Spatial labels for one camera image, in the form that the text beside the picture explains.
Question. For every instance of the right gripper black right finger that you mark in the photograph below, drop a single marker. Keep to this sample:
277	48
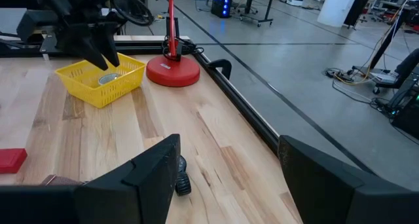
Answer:
327	197

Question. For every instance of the red desk lamp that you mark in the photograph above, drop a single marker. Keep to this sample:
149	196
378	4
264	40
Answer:
173	71

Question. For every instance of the red rectangular block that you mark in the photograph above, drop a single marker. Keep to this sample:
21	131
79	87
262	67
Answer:
11	160

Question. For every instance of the black rolling desk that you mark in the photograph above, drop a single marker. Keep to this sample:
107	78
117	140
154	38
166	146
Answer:
258	21

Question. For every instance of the computer tower with lit fans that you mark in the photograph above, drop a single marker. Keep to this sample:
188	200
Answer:
217	8

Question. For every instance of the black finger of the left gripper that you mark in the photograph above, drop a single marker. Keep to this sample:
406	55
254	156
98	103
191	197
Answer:
86	44
108	40

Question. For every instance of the yellow plastic basket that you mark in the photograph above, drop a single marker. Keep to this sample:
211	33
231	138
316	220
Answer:
98	94

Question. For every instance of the black table clamp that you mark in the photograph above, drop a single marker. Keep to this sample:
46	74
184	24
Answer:
222	64

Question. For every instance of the white square pillar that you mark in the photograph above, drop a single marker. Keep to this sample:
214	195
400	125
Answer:
337	8

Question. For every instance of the black device with green light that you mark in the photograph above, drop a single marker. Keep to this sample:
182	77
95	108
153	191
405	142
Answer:
407	119

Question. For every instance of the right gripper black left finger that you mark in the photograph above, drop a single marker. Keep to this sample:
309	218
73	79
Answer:
131	201

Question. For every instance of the small round silver tin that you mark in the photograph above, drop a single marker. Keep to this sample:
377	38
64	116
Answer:
108	78

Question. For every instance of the small dark rectangular case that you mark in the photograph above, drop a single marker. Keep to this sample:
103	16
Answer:
59	180

